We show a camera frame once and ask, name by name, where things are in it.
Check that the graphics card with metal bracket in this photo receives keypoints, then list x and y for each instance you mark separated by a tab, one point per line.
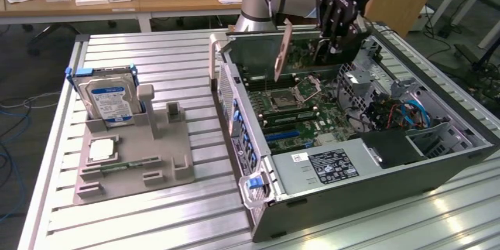
300	51

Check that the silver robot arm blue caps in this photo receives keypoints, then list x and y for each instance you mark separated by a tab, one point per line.
257	1

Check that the metal socket cover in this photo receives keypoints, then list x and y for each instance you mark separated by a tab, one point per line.
310	84

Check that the thin metal locking lever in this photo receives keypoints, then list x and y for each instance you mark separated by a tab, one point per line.
265	81

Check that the CPU socket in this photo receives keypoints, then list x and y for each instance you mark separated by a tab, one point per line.
284	101

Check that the green motherboard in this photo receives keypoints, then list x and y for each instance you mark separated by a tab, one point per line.
332	115

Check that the RAM stick with black chips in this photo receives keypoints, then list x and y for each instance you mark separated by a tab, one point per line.
290	116

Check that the black equipment stand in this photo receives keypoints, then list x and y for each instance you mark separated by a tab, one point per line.
481	65

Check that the blue expansion slot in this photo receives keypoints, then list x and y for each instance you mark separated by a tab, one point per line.
282	136

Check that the black plastic shroud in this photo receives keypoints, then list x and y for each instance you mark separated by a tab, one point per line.
390	149

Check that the metal disk bay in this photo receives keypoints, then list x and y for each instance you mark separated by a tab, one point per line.
441	138

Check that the grey power supply unit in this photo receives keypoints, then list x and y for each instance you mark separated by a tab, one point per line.
296	171

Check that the blue case latch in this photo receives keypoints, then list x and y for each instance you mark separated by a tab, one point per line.
253	182

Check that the open black PC case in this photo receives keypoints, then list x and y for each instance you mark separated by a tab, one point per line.
350	197

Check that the grey plastic parts rack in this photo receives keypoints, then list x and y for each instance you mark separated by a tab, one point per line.
168	150

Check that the black office chair base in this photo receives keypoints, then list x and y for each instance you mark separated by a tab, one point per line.
46	32

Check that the green RAM stick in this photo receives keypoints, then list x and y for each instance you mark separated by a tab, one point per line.
120	165

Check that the silver CPU chip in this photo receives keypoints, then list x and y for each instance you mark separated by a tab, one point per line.
101	150

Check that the hard disk with blue bracket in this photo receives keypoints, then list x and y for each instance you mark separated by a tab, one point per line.
106	100

